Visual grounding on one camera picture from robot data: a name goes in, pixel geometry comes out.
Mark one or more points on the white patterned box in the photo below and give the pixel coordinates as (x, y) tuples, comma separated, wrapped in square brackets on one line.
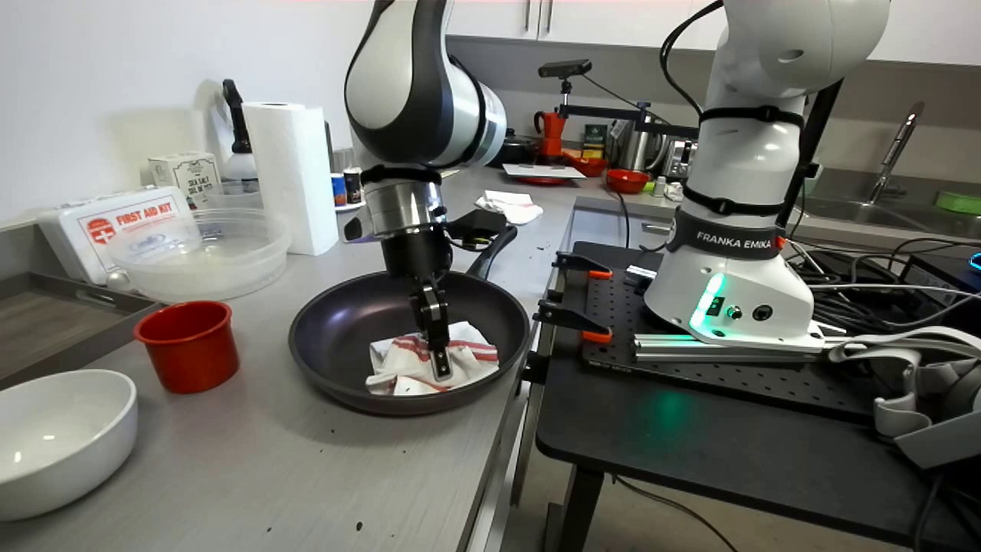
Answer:
[(185, 180)]

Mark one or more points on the red plastic cup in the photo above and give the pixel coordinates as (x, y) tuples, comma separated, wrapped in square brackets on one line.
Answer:
[(188, 348)]

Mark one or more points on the white ceramic bowl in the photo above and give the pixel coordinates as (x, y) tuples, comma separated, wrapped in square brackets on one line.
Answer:
[(57, 439)]

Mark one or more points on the white round plate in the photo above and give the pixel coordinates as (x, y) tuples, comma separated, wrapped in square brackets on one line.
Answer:
[(347, 206)]

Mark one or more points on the white first aid kit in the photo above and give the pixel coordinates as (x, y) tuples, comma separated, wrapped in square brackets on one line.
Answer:
[(110, 230)]

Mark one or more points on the white red-striped tea towel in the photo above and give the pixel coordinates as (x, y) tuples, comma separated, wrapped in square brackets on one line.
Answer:
[(407, 358)]

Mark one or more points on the grey frying pan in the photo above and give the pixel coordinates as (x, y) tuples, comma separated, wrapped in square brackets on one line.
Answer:
[(339, 340)]

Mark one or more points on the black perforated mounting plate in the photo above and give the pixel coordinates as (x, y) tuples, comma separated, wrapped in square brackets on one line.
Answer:
[(735, 377)]

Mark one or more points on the blue spice jar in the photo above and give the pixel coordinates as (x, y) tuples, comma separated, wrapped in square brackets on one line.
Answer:
[(339, 189)]

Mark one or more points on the grey plastic device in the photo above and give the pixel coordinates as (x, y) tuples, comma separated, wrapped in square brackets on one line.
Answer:
[(931, 417)]

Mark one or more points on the white crumpled tissue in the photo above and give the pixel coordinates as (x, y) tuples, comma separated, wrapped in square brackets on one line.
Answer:
[(515, 205)]

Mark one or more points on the silver aluminium rail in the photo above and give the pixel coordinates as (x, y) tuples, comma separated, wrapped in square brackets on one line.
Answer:
[(714, 348)]

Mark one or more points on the steel kettle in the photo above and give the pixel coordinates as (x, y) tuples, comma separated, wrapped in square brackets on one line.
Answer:
[(641, 149)]

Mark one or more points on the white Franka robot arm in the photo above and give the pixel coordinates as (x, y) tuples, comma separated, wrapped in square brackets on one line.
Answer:
[(407, 94)]

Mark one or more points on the black orange-tipped clamp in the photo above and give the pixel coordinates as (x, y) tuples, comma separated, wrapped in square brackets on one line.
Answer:
[(570, 321), (577, 265)]

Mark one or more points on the red pitcher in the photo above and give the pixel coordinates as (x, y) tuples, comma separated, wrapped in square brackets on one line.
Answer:
[(551, 136)]

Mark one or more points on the small black appliance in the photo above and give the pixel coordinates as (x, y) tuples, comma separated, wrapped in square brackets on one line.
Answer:
[(523, 151)]

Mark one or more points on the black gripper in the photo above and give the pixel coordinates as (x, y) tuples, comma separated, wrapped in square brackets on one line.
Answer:
[(419, 256)]

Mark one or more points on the steel sink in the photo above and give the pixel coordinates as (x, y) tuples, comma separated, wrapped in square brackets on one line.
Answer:
[(867, 211)]

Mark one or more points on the green sponge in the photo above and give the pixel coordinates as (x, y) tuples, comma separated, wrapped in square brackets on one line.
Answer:
[(956, 205)]

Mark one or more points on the dark red spice jar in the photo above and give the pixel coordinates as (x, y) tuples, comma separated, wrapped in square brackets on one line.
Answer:
[(354, 186)]

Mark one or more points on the white plate with red food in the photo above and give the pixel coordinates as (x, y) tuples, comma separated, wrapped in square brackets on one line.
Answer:
[(546, 173)]

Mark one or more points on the white paper towel roll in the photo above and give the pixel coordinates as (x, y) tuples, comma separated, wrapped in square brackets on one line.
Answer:
[(294, 173)]

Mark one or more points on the white wall cabinets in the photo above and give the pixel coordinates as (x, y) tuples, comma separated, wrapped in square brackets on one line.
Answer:
[(570, 21)]

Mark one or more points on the steel faucet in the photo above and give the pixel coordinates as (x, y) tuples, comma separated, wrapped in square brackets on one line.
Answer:
[(892, 155)]

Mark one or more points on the black table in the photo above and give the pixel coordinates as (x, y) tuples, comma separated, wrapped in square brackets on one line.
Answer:
[(714, 448)]

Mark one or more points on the small red bowl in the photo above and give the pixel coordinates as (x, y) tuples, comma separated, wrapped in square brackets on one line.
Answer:
[(590, 165)]

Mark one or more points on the white label strip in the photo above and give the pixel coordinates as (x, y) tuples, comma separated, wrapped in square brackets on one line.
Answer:
[(641, 273)]

